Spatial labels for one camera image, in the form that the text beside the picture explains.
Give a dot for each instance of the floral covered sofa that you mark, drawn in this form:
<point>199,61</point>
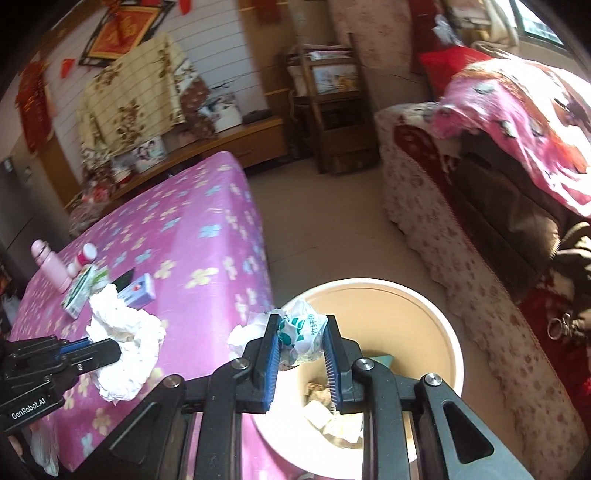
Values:
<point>461,277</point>

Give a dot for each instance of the white green plastic tissue wrapper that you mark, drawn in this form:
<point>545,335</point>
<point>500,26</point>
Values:
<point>300,332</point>

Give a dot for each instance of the green and white medicine box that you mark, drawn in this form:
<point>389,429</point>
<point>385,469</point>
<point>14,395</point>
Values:
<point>84,289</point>

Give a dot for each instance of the cream round waste bin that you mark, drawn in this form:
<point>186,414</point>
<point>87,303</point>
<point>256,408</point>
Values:
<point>392,318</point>

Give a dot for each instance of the pink water bottle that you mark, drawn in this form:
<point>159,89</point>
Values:
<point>51,267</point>

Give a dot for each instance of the fruit print box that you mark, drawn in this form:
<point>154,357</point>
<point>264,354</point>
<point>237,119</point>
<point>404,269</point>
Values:
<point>334,78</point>

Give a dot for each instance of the red hanging decoration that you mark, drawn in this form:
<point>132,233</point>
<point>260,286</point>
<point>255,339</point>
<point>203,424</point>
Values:
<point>32,106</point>

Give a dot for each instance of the red framed wall poster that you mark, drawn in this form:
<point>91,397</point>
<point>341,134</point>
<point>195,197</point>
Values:
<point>120,32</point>

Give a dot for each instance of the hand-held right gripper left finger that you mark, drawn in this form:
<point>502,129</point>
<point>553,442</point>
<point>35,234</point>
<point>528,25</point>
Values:
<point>272,364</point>

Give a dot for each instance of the yellow floral cloth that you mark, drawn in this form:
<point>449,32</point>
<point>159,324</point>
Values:
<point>134,104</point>

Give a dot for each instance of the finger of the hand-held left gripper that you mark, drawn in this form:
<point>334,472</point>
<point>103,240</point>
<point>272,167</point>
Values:
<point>74,347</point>
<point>99,354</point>

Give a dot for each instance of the blue and white medicine box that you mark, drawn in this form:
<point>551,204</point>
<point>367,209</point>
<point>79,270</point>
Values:
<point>141,290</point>

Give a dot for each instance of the red cushion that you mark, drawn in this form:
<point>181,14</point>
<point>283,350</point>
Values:
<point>445,64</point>

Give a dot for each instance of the dark green foil packet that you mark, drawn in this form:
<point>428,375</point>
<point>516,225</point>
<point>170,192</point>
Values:
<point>124,279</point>

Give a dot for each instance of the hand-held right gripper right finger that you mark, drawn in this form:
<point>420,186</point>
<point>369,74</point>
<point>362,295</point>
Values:
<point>333,369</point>

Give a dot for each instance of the white plastic bag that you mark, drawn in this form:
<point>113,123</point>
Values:
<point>44,447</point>

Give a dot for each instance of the white pill bottle pink label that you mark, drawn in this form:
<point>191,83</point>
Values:
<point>83,256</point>

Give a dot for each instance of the dark wooden shelf rack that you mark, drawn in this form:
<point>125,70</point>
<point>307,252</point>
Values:
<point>332,120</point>

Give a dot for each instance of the black device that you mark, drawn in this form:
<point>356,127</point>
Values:
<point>256,116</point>

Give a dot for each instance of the brown patterned cloth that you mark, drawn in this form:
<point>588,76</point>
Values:
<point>198,108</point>

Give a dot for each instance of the couple photo frame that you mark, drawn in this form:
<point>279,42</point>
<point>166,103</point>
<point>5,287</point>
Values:
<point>150,152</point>

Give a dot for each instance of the dark brown coat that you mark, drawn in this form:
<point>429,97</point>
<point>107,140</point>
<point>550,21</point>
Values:
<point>572,263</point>

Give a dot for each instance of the white tissue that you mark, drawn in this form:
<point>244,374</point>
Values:
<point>127,350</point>

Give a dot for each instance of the pink printed blanket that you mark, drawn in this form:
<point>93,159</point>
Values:
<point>521,120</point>

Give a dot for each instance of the pink floral curtain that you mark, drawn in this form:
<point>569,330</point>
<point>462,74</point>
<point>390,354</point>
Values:
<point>369,41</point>

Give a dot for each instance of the wooden sideboard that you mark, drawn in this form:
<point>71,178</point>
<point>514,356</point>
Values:
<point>231,141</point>

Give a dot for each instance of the large white photo frame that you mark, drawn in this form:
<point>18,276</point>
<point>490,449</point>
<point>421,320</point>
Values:
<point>226,111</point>

